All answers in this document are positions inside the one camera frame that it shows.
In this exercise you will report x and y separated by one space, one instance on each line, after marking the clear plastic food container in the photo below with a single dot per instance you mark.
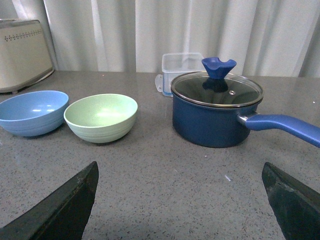
176 64

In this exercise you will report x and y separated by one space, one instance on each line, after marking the glass lid blue knob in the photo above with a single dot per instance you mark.
216 87

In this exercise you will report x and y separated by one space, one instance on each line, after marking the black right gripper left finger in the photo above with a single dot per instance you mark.
63 215

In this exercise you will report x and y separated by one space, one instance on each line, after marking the white curtain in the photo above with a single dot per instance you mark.
265 37

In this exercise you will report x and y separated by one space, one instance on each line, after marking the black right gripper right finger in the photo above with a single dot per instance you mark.
295 205

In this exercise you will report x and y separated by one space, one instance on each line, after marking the light blue bowl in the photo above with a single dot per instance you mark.
34 113

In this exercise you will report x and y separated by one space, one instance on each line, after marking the dark blue saucepan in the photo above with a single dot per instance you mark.
227 127

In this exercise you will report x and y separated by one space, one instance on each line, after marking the cream toaster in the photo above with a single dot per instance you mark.
24 54

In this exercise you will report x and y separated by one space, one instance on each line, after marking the light green bowl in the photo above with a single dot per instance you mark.
101 118

